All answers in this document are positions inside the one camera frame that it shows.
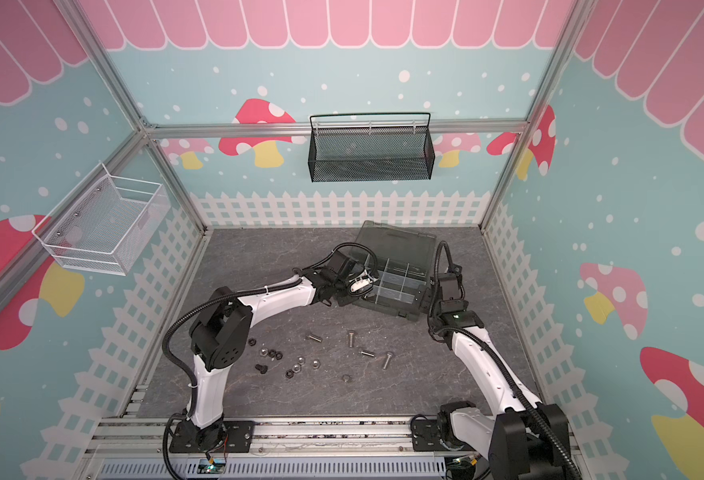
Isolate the grey compartment organizer box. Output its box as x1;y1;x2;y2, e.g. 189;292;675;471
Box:
354;220;438;321

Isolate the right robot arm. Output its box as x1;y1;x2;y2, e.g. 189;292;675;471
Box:
428;267;583;479

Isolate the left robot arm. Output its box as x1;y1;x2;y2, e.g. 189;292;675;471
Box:
161;242;379;433

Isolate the silver nut pair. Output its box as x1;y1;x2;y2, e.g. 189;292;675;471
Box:
292;357;321;373

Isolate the black mesh wall basket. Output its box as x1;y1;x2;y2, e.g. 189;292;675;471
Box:
308;112;436;182

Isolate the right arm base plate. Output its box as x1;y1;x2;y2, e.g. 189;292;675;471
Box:
409;414;468;452

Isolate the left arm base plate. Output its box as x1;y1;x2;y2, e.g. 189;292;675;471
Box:
170;419;256;454

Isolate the white mesh wall basket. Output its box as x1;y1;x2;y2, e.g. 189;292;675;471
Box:
32;164;171;276

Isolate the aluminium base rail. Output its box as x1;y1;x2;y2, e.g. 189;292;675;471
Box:
80;415;581;460

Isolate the white slotted cable duct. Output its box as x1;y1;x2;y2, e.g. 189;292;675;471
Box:
96;457;447;480

